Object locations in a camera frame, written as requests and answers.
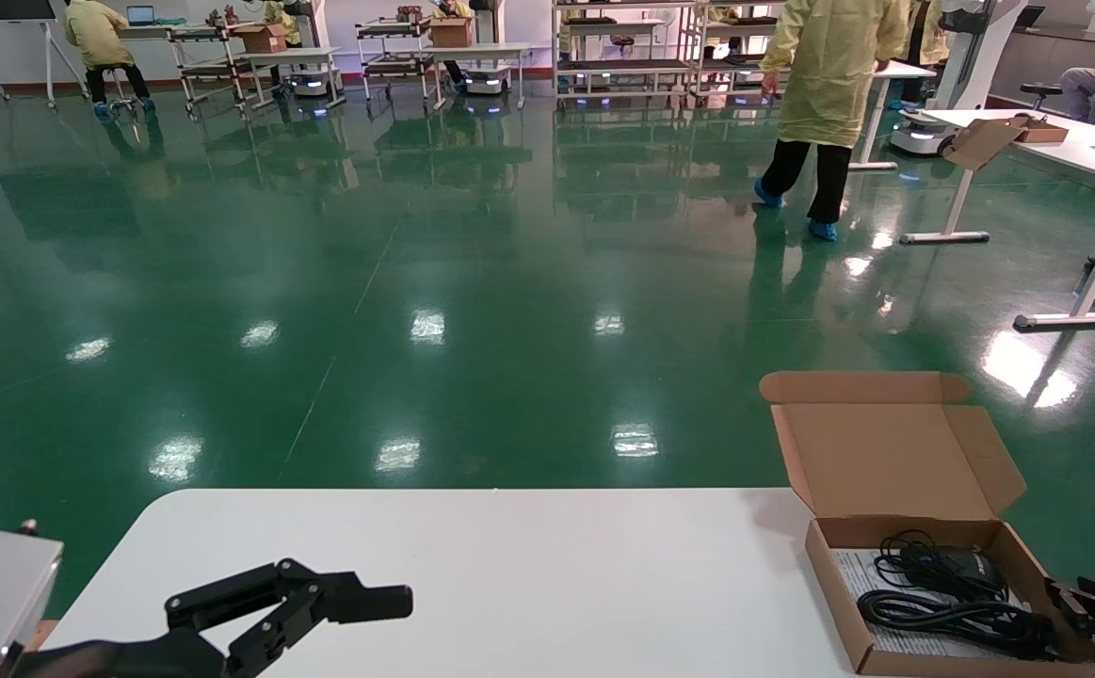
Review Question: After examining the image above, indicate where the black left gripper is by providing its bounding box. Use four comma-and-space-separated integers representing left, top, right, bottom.
10, 559, 413, 678

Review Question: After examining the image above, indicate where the brown cardboard storage box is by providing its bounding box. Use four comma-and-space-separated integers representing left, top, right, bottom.
759, 370, 1095, 678

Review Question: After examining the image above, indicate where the open brown cardboard box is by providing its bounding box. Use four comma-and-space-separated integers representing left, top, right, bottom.
942, 115, 1070, 172

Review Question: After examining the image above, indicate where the white printed instruction sheet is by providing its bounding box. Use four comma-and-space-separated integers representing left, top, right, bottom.
829, 549, 1028, 660

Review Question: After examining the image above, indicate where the white metal stand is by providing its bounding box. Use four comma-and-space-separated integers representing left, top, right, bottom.
900, 108, 1095, 331

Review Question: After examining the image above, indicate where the white tube rack cart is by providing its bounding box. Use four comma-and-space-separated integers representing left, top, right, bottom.
170, 24, 258, 116
356, 17, 437, 112

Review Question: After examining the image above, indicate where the tall white robot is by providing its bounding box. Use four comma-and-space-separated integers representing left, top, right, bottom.
889, 0, 1028, 158

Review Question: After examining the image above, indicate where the white table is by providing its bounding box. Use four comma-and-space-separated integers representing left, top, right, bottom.
241, 47, 347, 112
420, 42, 531, 112
848, 58, 937, 173

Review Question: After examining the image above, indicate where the white desk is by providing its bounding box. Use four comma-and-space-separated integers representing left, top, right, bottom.
123, 21, 192, 95

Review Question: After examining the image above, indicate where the white tube shelf rack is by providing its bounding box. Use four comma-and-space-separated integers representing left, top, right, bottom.
553, 0, 700, 106
696, 0, 851, 103

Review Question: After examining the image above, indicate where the black coiled power cable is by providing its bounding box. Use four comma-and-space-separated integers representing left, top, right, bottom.
856, 589, 1061, 660

